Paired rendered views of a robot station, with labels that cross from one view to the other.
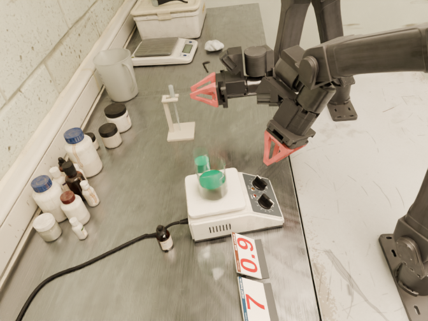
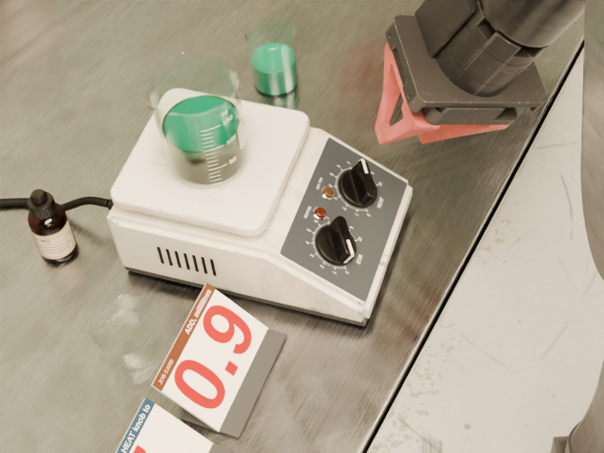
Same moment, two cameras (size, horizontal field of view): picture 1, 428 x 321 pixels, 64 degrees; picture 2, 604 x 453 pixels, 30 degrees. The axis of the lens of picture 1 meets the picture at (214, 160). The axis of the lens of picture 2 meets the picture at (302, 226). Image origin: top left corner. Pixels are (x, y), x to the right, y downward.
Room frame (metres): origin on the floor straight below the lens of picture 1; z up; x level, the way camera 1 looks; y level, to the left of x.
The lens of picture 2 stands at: (0.02, -0.28, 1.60)
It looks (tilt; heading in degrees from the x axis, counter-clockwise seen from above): 51 degrees down; 25
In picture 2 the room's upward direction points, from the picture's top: 6 degrees counter-clockwise
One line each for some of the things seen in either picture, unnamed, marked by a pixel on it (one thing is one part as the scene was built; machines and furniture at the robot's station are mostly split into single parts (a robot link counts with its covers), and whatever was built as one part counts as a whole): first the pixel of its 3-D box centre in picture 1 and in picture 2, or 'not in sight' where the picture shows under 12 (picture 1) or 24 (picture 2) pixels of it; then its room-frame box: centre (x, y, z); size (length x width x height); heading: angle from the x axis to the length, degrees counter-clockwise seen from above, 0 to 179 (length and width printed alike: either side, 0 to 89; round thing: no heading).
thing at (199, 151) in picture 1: (201, 160); (272, 57); (0.67, 0.03, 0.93); 0.04 x 0.04 x 0.06
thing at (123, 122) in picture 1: (118, 117); not in sight; (0.93, 0.28, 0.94); 0.07 x 0.07 x 0.07
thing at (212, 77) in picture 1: (207, 90); not in sight; (0.84, -0.01, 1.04); 0.09 x 0.07 x 0.07; 84
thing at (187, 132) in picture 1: (178, 114); not in sight; (0.85, 0.08, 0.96); 0.08 x 0.08 x 0.13; 84
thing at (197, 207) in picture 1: (214, 191); (212, 158); (0.50, 0.01, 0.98); 0.12 x 0.12 x 0.01; 2
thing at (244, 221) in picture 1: (227, 202); (251, 202); (0.50, -0.02, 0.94); 0.22 x 0.13 x 0.08; 92
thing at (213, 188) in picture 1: (211, 180); (198, 125); (0.50, 0.01, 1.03); 0.07 x 0.06 x 0.08; 142
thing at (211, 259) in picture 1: (211, 260); (129, 332); (0.39, 0.04, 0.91); 0.06 x 0.06 x 0.02
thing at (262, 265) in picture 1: (249, 254); (221, 359); (0.38, -0.04, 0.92); 0.09 x 0.06 x 0.04; 179
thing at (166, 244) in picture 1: (163, 235); (48, 221); (0.45, 0.13, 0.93); 0.03 x 0.03 x 0.07
